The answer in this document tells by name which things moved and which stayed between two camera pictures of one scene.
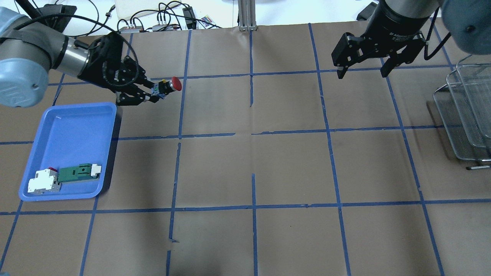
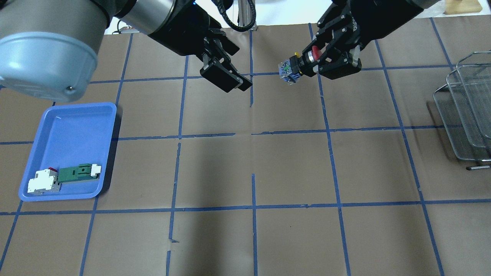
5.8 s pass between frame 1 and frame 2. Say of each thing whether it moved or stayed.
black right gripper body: moved
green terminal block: stayed
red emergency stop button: moved
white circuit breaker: stayed
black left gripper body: moved
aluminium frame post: stayed
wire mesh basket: stayed
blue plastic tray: stayed
